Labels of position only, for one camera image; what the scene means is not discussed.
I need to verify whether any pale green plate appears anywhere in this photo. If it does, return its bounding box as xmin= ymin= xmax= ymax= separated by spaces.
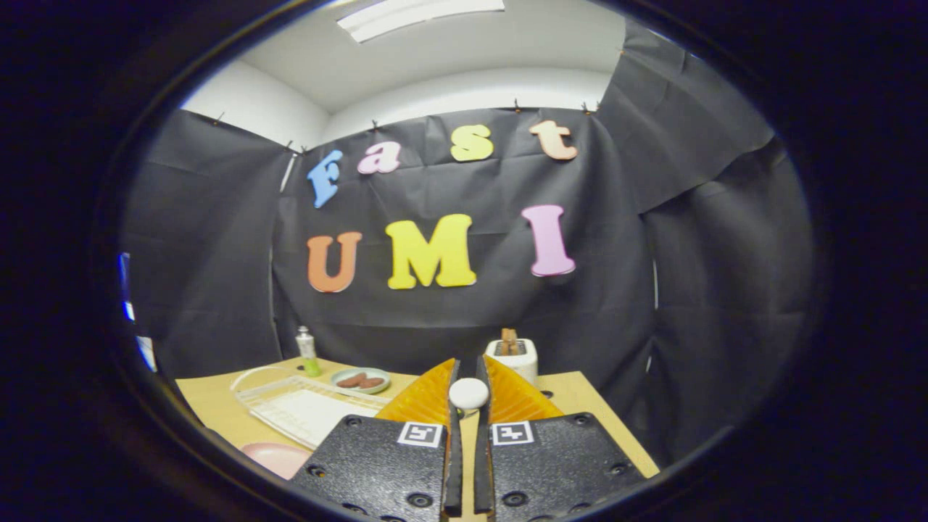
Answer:
xmin=330 ymin=368 xmax=392 ymax=395

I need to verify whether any clear bottle with green label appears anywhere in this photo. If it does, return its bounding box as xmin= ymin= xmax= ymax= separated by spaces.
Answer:
xmin=295 ymin=326 xmax=322 ymax=378

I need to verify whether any black backdrop cloth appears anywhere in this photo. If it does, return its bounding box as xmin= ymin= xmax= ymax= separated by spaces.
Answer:
xmin=120 ymin=18 xmax=816 ymax=465

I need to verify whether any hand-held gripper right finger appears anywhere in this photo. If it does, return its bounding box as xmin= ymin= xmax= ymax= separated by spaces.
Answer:
xmin=473 ymin=354 xmax=647 ymax=522

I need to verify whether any pink plate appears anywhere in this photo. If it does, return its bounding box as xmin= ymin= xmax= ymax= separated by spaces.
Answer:
xmin=241 ymin=442 xmax=314 ymax=481

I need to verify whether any white spoon with striped handle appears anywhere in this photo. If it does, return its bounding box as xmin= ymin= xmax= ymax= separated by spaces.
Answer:
xmin=448 ymin=377 xmax=490 ymax=411

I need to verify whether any ceiling light panel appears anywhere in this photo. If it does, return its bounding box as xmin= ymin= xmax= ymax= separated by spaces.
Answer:
xmin=336 ymin=0 xmax=506 ymax=43

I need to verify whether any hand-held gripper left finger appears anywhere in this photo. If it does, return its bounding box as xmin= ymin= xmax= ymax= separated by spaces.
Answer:
xmin=290 ymin=357 xmax=465 ymax=522

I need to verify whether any white toaster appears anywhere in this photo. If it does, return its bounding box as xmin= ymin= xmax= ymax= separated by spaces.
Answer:
xmin=484 ymin=338 xmax=539 ymax=389

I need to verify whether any white dish rack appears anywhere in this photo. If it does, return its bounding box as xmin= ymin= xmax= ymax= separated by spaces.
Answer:
xmin=231 ymin=366 xmax=392 ymax=452

